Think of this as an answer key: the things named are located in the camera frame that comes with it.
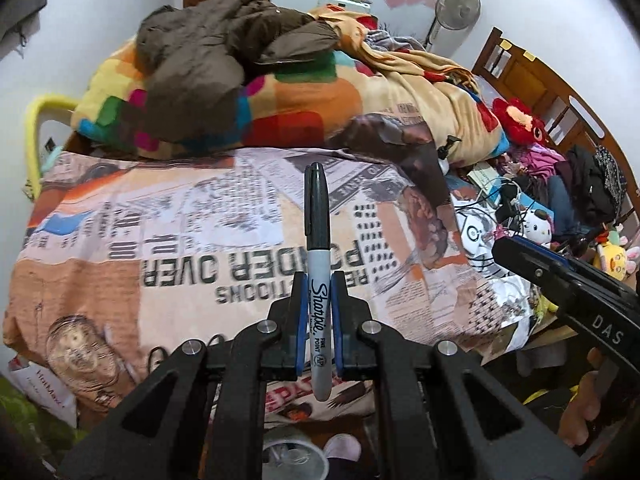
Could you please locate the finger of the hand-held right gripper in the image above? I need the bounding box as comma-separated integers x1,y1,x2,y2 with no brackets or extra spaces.
511,236,640,312
492,236,577,307

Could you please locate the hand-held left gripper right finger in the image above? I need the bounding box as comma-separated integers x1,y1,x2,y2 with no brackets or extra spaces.
330,270,583,480

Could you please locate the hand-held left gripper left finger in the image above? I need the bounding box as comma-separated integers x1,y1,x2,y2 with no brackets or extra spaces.
57,271,308,480

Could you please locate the black grey marker pen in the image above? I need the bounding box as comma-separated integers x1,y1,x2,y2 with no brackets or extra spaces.
304,162,332,402

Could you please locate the round grey metal bowl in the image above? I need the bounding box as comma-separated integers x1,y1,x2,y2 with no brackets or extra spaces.
260,432,330,480

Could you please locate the person's right hand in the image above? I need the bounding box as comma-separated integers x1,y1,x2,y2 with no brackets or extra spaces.
557,347,640,461

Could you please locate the white spotted plush toy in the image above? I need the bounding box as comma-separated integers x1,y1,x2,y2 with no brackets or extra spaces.
520,207,556,244

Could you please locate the blue box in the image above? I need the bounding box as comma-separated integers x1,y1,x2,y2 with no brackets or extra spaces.
515,192,556,221

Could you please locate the white round device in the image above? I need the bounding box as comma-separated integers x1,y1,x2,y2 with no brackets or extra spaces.
457,212,493,261

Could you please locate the yellow plush toy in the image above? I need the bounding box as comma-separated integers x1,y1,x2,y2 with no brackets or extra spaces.
597,240,632,282

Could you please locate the black clothing pile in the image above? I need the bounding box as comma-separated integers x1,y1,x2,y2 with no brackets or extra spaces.
565,145,621,226

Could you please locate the pink clothing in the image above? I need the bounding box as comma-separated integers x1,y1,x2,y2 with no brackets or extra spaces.
520,145,568,176

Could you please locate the black polka dot garment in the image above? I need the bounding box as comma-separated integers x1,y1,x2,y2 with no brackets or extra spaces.
592,145,629,207

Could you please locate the red plush toy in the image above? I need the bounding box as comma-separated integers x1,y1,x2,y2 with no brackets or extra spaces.
492,97,548,146

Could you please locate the white bottle black pump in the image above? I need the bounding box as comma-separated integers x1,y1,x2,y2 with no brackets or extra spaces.
437,135,462,177

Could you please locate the newspaper print blanket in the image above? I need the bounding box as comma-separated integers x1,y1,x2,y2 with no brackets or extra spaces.
2,112,533,416

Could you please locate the brown wooden headboard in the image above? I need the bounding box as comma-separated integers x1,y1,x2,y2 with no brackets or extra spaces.
471,27,640,221

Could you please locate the beige cartoon blanket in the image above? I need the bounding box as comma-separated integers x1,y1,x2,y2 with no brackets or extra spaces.
310,7,506,167

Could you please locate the colourful checked blanket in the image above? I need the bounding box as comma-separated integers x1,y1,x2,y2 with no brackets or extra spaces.
70,35,381,161

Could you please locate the standing electric fan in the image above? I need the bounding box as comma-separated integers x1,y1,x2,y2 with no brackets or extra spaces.
425,0,482,53

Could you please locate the white shopping bag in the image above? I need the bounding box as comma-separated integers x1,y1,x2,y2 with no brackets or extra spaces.
10,355,79,428

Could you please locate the brown padded jacket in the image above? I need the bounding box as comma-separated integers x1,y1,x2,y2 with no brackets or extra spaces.
136,0,341,141

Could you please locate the green plastic bag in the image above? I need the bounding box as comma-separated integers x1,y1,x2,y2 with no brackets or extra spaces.
0,375,76,466

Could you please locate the teal plush toy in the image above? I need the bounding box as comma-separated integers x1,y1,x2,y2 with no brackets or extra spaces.
40,146,66,173

